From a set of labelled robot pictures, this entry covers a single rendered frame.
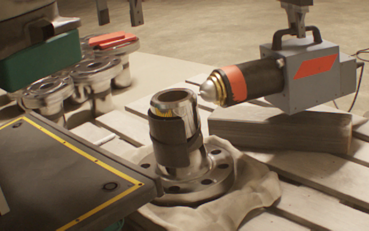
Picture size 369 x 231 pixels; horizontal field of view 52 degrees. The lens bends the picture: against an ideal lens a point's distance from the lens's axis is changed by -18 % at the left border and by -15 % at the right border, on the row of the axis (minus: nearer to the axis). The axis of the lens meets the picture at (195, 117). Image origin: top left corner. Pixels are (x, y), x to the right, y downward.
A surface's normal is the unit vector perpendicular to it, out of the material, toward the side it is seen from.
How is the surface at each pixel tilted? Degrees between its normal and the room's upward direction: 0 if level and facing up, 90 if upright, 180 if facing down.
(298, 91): 90
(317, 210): 0
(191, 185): 0
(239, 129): 90
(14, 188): 0
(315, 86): 90
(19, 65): 90
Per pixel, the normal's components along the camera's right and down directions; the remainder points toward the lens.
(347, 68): 0.40, 0.34
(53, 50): 0.72, 0.21
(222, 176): -0.12, -0.90
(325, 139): -0.40, 0.43
